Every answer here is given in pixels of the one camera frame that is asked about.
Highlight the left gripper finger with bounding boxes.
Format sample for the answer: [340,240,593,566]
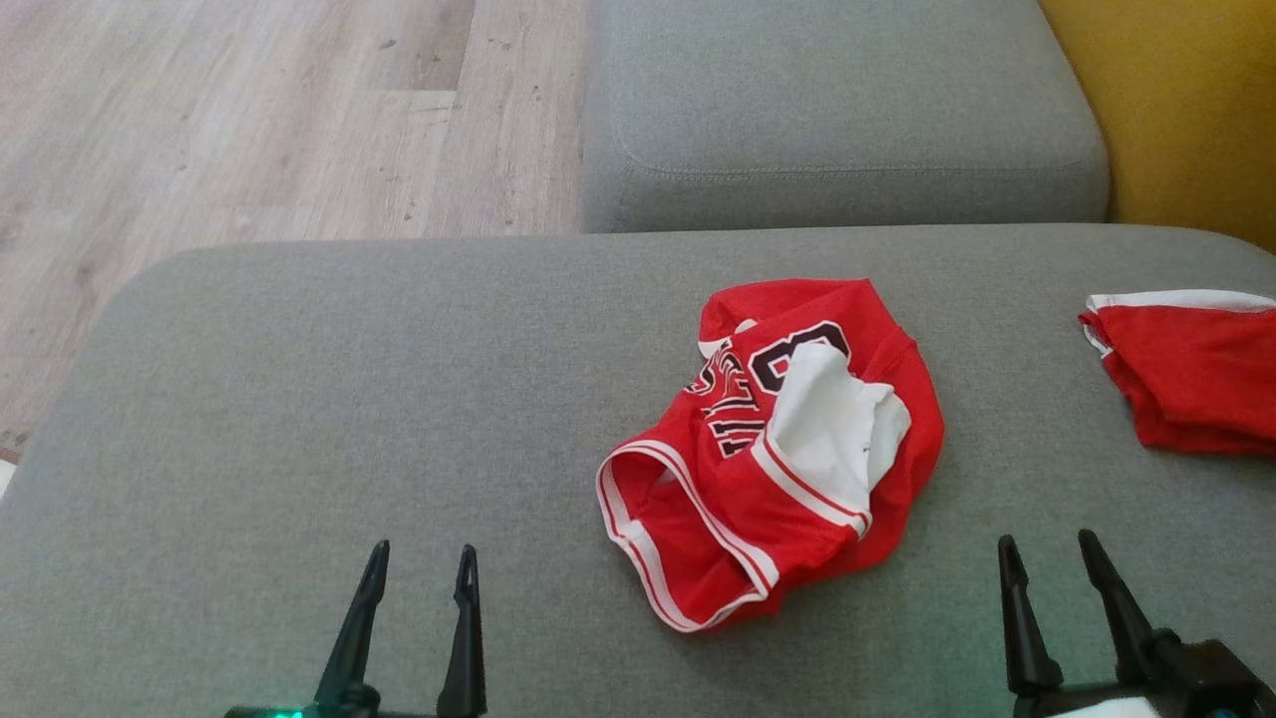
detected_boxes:
[437,544,488,718]
[314,540,391,715]

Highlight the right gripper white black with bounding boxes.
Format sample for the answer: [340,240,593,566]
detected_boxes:
[998,529,1167,718]

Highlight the red shorts with white stripe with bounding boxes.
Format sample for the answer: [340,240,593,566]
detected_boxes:
[1079,289,1276,457]

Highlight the red basketball jersey white trim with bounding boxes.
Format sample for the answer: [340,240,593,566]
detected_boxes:
[596,277,945,635]

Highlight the large grey sofa seat cushion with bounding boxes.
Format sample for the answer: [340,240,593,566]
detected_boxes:
[0,223,1276,718]

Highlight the small grey sofa seat cushion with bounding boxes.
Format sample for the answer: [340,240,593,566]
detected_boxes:
[581,0,1111,234]

